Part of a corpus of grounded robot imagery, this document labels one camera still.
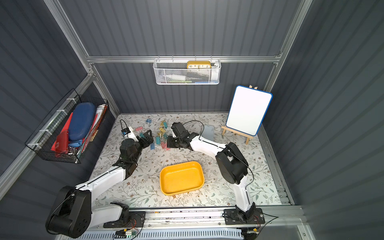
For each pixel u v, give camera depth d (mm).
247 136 970
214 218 752
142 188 835
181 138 708
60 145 640
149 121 1128
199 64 871
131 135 750
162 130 1071
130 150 654
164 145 992
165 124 1123
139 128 1093
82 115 743
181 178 898
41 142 609
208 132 1066
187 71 892
